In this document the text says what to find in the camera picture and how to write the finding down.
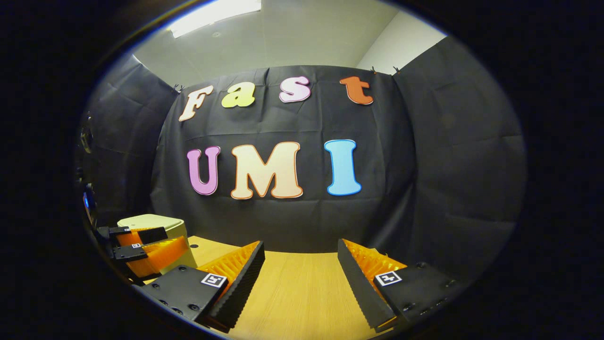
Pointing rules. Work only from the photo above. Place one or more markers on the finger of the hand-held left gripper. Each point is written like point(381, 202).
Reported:
point(163, 255)
point(151, 234)

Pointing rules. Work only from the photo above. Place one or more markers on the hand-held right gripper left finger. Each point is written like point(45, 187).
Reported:
point(243, 288)

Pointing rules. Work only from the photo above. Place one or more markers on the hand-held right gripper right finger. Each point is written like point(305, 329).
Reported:
point(363, 293)

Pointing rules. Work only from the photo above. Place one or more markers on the green desktop garbage bin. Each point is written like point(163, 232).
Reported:
point(155, 221)

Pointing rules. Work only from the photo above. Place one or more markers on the wooden desktop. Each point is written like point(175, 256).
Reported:
point(302, 302)

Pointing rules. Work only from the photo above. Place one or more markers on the black backdrop cloth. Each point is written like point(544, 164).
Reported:
point(283, 123)

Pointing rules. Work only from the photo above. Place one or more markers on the ceiling light panel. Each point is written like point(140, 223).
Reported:
point(214, 16)

